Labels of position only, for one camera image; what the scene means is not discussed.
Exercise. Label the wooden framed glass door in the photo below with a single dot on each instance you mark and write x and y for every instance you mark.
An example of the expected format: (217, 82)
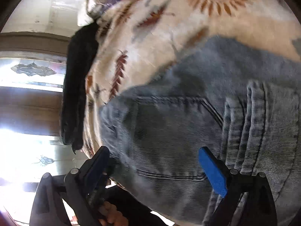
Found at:
(33, 67)

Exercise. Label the person's left hand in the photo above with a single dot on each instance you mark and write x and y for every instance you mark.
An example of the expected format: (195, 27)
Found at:
(112, 215)

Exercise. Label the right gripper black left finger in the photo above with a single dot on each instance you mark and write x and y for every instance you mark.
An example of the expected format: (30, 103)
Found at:
(48, 207)

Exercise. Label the blue denim pants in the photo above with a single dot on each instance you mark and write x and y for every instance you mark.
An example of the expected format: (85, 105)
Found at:
(242, 103)

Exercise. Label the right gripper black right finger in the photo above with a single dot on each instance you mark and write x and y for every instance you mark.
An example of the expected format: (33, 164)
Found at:
(230, 184)

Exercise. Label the cream leaf-print blanket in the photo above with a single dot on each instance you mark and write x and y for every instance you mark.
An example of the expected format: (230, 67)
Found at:
(138, 37)

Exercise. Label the black garment on sofa edge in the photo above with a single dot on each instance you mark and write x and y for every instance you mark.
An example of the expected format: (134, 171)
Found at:
(81, 52)

